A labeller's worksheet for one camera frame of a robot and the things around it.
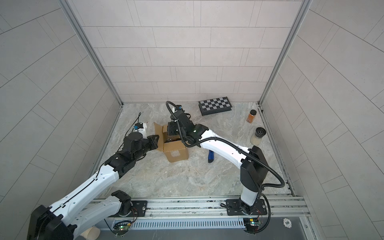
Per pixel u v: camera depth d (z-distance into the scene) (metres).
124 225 0.64
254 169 0.43
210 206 0.73
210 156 0.88
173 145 0.77
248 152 0.45
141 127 0.68
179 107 0.67
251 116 0.99
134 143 0.57
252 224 0.68
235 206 0.71
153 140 0.67
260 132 0.87
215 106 1.12
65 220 0.39
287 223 0.67
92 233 0.61
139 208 0.71
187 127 0.58
